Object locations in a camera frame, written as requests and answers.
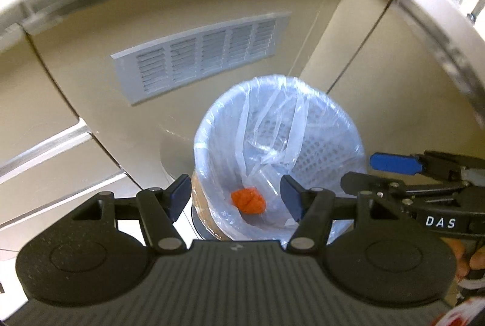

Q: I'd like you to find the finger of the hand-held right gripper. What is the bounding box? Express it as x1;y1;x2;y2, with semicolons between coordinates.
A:
369;150;465;179
340;172;418;204

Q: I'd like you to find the beige cabinet drawer front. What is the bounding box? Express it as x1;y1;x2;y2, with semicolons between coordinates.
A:
0;133;127;232
0;31;82;169

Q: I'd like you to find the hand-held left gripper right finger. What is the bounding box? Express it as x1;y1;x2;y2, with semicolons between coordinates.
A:
280;175;383;251

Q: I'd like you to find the beige vented cabinet door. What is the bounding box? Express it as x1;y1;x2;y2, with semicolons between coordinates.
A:
23;0;342;198

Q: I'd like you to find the person's red and white clothing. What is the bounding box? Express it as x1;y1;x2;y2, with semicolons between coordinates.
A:
432;298;485;326

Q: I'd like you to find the person's right hand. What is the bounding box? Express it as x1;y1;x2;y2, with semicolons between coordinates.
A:
443;239;485;283

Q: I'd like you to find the white mesh bin with liner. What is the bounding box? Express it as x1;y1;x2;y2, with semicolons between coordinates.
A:
192;74;367;247

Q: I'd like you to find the orange crumpled ball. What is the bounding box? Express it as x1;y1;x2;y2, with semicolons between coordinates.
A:
230;188;266;215

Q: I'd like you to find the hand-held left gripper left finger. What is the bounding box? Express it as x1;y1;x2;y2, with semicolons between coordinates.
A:
70;175;190;251

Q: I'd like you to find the round wooden stool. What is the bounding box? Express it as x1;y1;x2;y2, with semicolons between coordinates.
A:
189;171;236;240

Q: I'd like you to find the grey cabinet vent grille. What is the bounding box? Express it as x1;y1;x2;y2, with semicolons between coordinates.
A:
111;12;292;106

